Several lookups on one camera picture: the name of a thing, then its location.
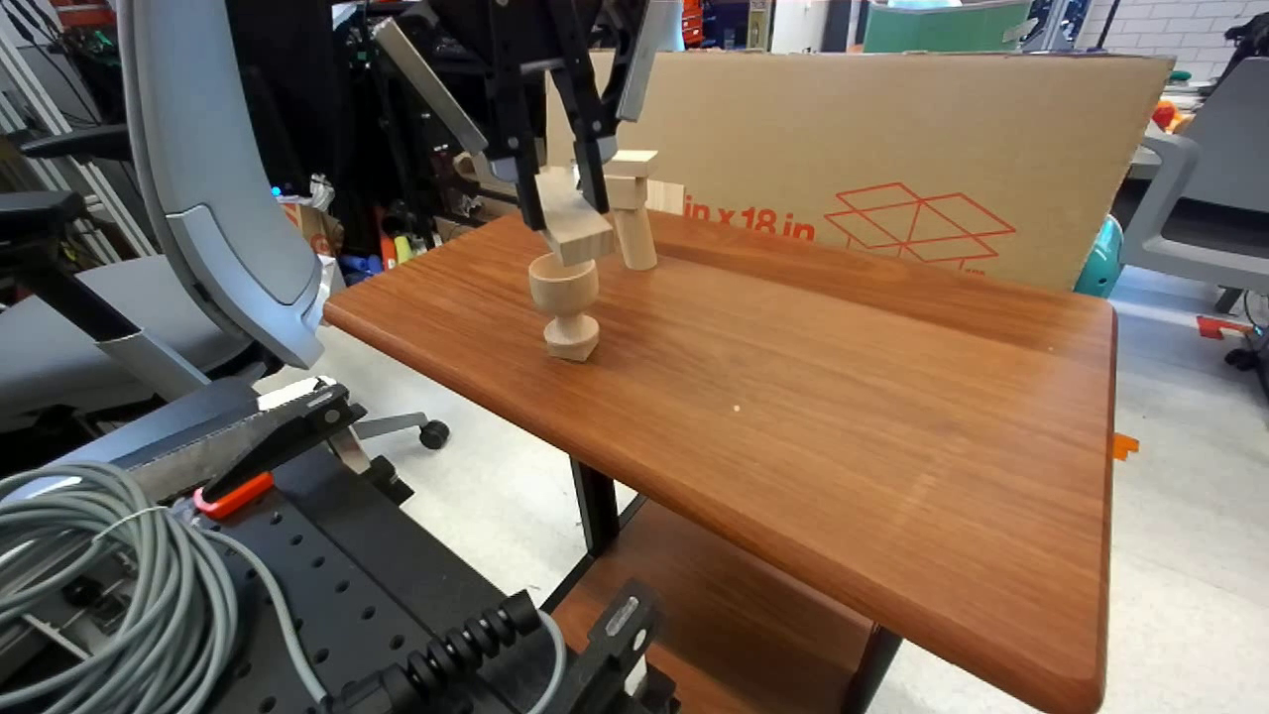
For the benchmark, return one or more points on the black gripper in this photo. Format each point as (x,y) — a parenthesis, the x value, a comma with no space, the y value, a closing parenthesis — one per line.
(527,25)

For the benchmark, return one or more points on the rectangular light wooden block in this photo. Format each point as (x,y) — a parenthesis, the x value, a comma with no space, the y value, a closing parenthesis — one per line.
(579,226)

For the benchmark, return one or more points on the tall light wooden block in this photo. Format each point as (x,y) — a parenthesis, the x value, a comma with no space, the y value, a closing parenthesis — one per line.
(634,218)

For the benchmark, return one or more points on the light wooden goblet cup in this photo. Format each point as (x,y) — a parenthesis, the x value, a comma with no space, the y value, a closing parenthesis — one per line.
(559,284)

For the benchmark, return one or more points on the blue plastic object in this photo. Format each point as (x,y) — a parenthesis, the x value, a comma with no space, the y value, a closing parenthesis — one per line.
(357,264)

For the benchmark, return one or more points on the black table leg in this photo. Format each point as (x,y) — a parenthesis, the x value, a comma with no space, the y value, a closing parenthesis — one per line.
(596,499)

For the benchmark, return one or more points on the brown cardboard box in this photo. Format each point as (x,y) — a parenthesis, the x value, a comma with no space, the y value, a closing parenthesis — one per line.
(925,133)

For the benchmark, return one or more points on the grey office chair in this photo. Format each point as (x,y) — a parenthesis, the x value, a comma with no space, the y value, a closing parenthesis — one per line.
(210,198)

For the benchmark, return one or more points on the green board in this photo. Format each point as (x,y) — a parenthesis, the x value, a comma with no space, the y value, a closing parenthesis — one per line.
(946,25)

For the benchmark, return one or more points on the orange and black clamp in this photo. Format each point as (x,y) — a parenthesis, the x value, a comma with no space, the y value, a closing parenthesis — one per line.
(238,493)

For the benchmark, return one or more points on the wooden lower table shelf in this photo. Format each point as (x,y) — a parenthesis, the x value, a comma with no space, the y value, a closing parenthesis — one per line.
(713,618)

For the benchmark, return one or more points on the black perforated base board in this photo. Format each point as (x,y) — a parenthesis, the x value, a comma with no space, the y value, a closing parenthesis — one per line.
(342,596)

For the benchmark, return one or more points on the small orange tab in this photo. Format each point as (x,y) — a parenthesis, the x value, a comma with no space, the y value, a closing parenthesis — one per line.
(1125,445)

